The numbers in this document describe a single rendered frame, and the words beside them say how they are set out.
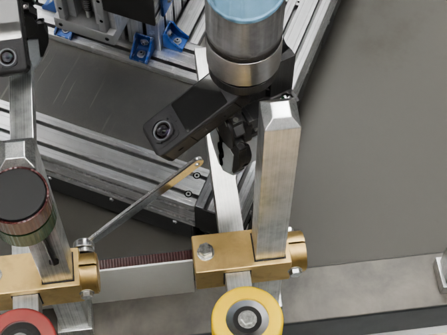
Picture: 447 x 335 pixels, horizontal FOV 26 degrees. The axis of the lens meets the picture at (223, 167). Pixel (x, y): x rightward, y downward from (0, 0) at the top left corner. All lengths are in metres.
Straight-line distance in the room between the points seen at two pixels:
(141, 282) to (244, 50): 0.46
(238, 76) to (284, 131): 0.08
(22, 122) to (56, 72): 0.86
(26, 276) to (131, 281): 0.16
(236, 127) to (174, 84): 1.07
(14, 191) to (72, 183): 1.15
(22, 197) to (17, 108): 0.41
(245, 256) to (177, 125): 0.23
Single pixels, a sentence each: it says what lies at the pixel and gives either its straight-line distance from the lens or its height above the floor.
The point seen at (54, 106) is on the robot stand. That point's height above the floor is 0.21.
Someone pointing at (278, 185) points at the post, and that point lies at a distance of 0.99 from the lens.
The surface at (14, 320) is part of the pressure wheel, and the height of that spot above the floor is 0.91.
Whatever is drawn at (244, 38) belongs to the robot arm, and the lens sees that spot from 0.89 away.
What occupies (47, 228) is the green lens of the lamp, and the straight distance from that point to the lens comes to 0.92.
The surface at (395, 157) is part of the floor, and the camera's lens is 2.26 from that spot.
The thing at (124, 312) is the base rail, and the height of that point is 0.70.
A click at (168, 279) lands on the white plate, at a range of 1.27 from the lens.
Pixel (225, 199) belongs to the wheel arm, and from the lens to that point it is 1.20.
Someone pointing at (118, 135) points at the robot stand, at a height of 0.21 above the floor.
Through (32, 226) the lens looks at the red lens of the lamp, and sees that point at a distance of 0.90.
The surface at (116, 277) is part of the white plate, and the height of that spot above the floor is 0.78.
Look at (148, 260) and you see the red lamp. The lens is 1.34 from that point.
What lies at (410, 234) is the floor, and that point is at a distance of 2.17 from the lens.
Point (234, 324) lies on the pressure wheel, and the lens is 1.08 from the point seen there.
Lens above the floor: 1.91
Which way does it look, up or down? 60 degrees down
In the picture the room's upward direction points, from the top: straight up
